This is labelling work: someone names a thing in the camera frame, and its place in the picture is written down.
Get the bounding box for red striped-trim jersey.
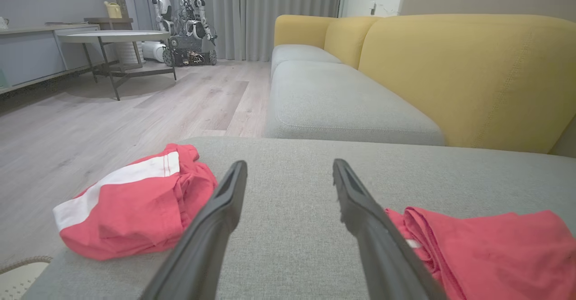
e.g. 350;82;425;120
385;206;576;300

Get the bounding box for wheeled robot with arms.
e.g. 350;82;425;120
162;0;218;67

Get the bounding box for red shorts with white stripe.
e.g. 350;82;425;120
53;143;219;261

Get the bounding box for large yellow sofa back cushion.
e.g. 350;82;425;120
359;14;576;154

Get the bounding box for white humanoid robot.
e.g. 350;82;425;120
141;0;175;63

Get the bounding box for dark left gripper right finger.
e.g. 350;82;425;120
332;158;448;300

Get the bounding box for large grey fabric ottoman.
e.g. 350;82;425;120
22;137;576;300

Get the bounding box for white rope-rimmed laundry basket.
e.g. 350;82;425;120
0;256;54;300

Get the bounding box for grey curtain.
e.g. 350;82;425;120
121;0;345;63

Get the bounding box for yellow sofa armrest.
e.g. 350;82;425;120
274;15;338;49

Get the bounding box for round grey metal-legged table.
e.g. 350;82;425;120
57;30;177;101

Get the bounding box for grey sofa seat cushion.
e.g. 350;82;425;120
265;60;446;147
271;44;343;78

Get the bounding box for dark wooden side table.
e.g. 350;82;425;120
84;18;145;72

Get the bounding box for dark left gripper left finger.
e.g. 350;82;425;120
139;160;248;300

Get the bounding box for small yellow sofa back cushion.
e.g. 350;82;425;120
324;17;381;70

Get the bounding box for long grey sideboard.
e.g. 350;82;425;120
0;23;118;95

